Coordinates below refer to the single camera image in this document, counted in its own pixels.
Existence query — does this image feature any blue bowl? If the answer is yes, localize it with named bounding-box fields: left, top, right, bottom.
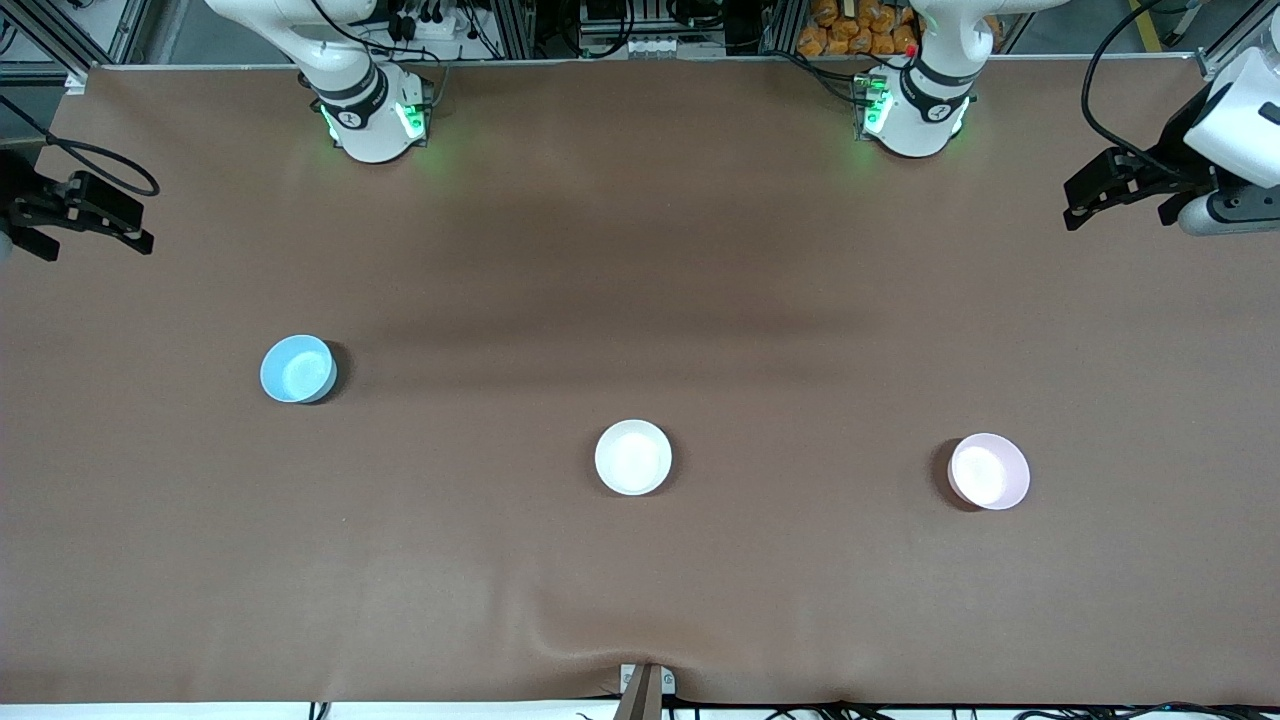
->
left=260, top=334, right=338, bottom=405

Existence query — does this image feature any pink bowl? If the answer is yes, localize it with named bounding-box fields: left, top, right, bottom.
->
left=947, top=433, right=1031, bottom=511

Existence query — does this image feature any white bowl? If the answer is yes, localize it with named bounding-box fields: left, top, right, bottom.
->
left=594, top=419, right=673, bottom=496

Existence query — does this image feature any orange snack pile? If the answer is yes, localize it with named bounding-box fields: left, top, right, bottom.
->
left=797, top=0, right=1004, bottom=58

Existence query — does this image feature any white power strip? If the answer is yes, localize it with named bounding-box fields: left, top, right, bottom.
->
left=385, top=0, right=471, bottom=46

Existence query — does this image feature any white terminal block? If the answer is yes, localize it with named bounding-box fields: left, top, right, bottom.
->
left=580, top=35, right=673, bottom=59

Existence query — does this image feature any brown table mat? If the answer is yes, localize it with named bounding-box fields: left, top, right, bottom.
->
left=0, top=55, right=1280, bottom=706

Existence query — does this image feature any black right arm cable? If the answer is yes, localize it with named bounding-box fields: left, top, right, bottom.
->
left=0, top=95, right=161, bottom=198

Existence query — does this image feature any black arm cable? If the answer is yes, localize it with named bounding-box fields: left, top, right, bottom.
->
left=1082, top=0, right=1211, bottom=186
left=0, top=95, right=161, bottom=198

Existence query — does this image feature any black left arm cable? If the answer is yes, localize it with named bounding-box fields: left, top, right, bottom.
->
left=1082, top=0, right=1211, bottom=186

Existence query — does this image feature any aluminium corner frame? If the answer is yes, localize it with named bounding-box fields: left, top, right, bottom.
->
left=0, top=0, right=151, bottom=93
left=1195, top=0, right=1280, bottom=81

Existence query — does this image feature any aluminium frame post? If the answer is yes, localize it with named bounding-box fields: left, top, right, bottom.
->
left=488, top=0, right=546, bottom=61
left=758, top=0, right=806, bottom=56

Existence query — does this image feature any metal table clamp bracket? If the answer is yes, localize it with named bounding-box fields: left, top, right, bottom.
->
left=615, top=662, right=677, bottom=720

